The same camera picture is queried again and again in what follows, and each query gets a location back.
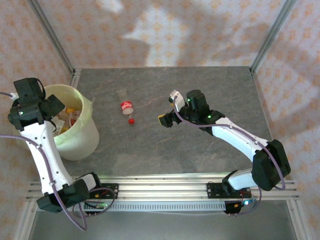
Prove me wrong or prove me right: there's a small red label cola bottle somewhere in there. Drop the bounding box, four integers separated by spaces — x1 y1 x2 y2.
116 89 136 125

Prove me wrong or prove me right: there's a purple cable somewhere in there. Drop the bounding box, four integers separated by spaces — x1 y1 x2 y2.
173 94 286 216
0 91 117 232

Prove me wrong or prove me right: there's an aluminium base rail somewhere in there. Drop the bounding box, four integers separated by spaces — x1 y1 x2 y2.
26 174 300 202

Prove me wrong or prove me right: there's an orange label soda bottle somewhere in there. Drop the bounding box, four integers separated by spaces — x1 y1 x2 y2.
68 112 82 126

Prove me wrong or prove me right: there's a small controller board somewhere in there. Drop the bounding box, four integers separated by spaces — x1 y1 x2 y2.
86 201 108 211
226 198 258 216

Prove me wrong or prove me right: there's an aluminium frame post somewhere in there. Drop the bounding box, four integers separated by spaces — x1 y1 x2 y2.
249 0 298 74
26 0 77 76

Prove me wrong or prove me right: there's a white slotted cable duct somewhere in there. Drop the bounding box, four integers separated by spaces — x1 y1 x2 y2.
74 201 227 213

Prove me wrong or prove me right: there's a pale yellow bin liner bag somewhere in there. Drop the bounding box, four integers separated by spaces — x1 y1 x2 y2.
49 84 95 146

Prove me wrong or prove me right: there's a cream plastic waste bin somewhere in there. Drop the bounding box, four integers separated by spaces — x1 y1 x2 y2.
44 84 100 161

